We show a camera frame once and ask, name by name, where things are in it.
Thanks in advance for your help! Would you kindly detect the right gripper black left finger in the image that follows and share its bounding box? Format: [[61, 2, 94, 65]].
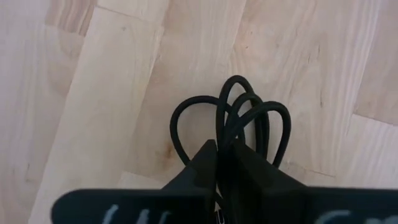
[[50, 139, 219, 224]]

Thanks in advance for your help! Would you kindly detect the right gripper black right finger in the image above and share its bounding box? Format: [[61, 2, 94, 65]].
[[224, 140, 398, 224]]

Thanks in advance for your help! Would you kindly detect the black USB-C cable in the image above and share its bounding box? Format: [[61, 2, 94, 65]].
[[169, 74, 292, 220]]

